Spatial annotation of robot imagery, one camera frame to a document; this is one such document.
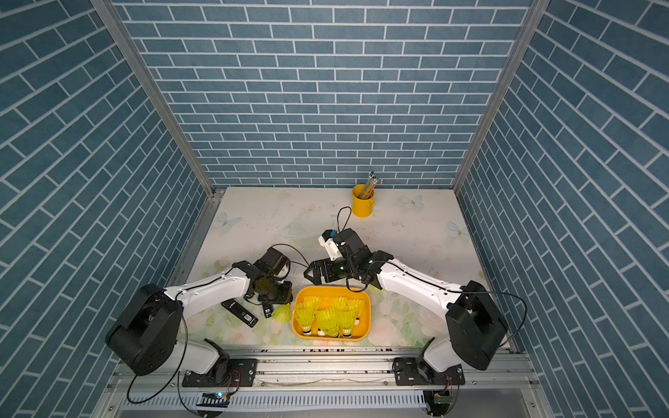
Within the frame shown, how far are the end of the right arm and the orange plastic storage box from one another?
0.42 ft

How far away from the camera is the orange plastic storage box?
0.79 meters

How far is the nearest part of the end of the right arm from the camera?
598 mm
